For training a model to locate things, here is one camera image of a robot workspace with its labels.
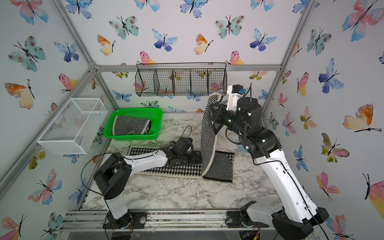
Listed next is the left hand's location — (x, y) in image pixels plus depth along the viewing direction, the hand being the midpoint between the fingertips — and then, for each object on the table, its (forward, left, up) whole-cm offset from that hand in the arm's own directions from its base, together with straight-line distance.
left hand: (201, 159), depth 87 cm
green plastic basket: (+40, +34, -3) cm, 53 cm away
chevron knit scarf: (+24, +49, +3) cm, 55 cm away
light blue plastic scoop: (+12, -28, -9) cm, 32 cm away
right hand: (+3, -3, +40) cm, 40 cm away
